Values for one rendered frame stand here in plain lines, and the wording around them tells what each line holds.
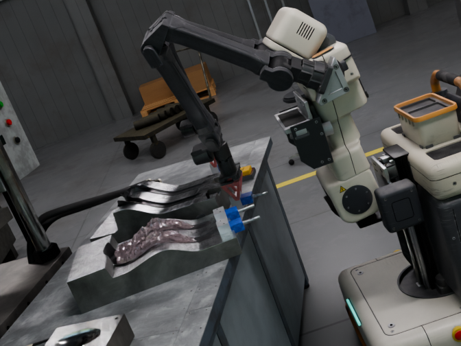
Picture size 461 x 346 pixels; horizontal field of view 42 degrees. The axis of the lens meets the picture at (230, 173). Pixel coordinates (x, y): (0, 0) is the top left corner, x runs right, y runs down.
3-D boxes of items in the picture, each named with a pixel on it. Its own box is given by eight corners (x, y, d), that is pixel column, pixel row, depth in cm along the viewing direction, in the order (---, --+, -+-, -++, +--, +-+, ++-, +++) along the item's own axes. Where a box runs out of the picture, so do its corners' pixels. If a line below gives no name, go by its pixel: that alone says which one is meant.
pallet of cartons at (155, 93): (215, 85, 991) (206, 60, 978) (217, 94, 912) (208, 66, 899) (147, 110, 996) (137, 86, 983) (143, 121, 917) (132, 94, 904)
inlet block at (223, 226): (261, 222, 185) (255, 206, 184) (264, 227, 181) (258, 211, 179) (221, 236, 185) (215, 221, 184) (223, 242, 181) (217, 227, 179)
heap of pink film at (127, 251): (193, 223, 196) (185, 202, 193) (197, 244, 179) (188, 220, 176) (119, 251, 195) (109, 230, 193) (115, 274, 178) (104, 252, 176)
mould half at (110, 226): (235, 191, 228) (223, 158, 224) (223, 221, 204) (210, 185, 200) (120, 222, 242) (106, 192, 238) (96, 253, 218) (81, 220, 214)
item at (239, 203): (270, 196, 210) (265, 182, 209) (269, 202, 206) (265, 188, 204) (235, 206, 214) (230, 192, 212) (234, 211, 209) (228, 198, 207)
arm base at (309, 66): (334, 66, 172) (325, 62, 183) (307, 58, 171) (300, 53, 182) (324, 95, 174) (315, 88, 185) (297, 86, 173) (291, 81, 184)
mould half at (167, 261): (232, 222, 201) (221, 193, 197) (242, 253, 176) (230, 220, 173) (91, 275, 200) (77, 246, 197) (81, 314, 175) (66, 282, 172)
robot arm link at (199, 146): (213, 139, 194) (215, 122, 200) (181, 147, 198) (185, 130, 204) (228, 165, 202) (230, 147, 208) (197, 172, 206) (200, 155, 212)
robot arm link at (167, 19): (149, 19, 165) (156, 1, 172) (137, 58, 174) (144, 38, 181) (298, 75, 173) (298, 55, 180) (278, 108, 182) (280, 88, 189)
